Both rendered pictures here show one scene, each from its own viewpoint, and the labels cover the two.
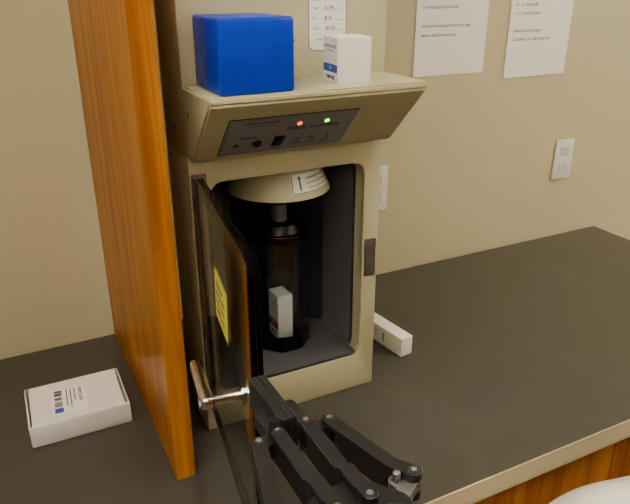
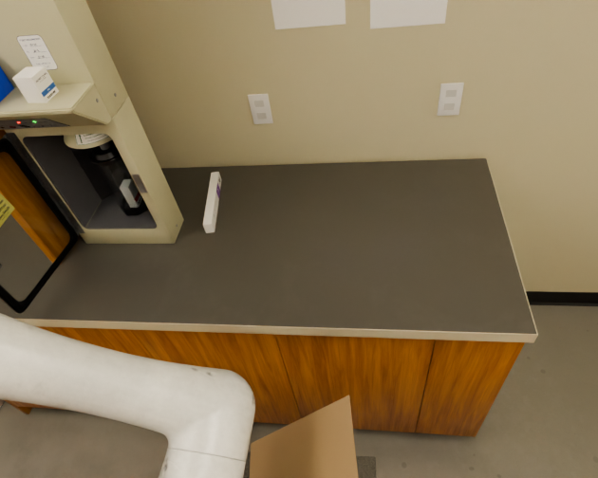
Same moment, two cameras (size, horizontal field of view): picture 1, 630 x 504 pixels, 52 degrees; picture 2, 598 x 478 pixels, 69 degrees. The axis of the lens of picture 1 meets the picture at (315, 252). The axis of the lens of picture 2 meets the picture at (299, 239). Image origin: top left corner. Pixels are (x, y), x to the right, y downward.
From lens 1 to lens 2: 1.23 m
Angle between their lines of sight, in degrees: 40
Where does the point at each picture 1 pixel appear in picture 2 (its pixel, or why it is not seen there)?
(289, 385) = (121, 234)
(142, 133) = not seen: outside the picture
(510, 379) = (238, 271)
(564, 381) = (263, 285)
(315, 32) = (33, 60)
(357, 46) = (26, 82)
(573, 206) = (468, 138)
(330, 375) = (144, 235)
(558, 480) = (231, 336)
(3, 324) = not seen: hidden behind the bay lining
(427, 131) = (299, 70)
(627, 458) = (291, 341)
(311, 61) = not seen: hidden behind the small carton
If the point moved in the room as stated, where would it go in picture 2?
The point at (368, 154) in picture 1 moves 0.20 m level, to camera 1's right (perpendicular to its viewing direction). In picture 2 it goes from (108, 129) to (163, 148)
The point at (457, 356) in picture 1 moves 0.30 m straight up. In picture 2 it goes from (233, 244) to (207, 171)
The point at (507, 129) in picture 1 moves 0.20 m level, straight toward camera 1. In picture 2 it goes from (382, 71) to (336, 99)
